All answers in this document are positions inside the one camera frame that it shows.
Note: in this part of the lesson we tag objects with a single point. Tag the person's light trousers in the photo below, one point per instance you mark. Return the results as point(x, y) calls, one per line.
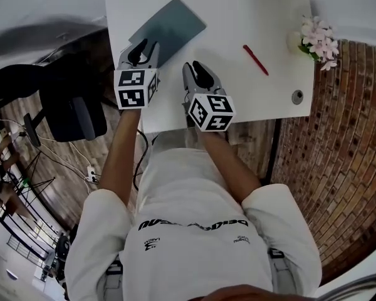
point(172, 140)

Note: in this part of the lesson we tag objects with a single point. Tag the red pen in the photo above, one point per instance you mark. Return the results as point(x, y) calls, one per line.
point(255, 59)

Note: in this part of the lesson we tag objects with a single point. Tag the white desk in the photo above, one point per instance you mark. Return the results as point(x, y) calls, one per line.
point(232, 14)

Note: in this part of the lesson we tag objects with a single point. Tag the black tripod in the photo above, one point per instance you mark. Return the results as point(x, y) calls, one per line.
point(34, 180)

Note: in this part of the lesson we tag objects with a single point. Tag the person's right forearm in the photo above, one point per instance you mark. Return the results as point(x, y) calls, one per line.
point(228, 168)

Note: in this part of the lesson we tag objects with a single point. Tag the grey head mount bar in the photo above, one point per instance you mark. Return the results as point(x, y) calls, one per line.
point(360, 285)

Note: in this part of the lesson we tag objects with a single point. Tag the person's white printed shirt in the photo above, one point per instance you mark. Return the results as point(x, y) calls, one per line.
point(191, 246)

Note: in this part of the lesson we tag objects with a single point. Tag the white power strip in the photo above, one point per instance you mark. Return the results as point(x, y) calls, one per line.
point(91, 173)

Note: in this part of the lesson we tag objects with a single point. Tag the person's chin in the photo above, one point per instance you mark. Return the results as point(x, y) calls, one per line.
point(238, 294)

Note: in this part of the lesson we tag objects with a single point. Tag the black office chair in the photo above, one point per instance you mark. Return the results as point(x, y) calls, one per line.
point(69, 111)

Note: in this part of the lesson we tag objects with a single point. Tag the person's left forearm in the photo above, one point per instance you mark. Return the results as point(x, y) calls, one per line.
point(119, 155)

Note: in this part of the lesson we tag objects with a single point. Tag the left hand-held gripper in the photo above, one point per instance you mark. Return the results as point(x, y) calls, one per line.
point(131, 88)

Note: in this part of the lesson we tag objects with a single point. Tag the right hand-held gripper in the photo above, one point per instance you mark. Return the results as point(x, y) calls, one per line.
point(211, 111)

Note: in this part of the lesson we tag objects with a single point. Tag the pink flowers in white pot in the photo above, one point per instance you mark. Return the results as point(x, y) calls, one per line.
point(318, 41)

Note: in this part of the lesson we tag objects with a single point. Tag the grey notebook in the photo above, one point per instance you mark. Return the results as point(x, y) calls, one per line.
point(172, 27)

